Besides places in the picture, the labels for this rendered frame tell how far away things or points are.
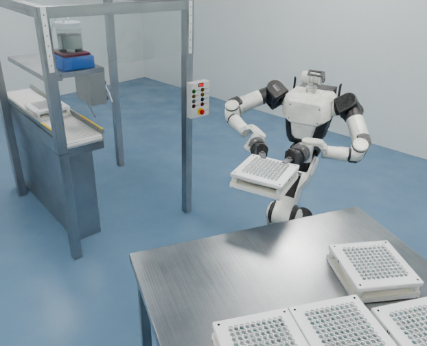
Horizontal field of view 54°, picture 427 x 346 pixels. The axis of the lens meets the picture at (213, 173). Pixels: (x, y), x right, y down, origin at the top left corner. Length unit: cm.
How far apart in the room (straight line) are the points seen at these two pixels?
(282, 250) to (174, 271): 44
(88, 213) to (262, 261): 183
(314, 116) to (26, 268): 211
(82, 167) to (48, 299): 89
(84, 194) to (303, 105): 167
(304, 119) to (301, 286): 109
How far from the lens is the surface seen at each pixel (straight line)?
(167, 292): 152
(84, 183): 310
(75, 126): 305
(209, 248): 171
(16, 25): 631
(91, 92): 274
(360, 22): 513
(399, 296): 164
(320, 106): 234
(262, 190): 185
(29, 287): 299
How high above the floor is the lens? 190
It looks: 27 degrees down
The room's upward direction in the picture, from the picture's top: 2 degrees clockwise
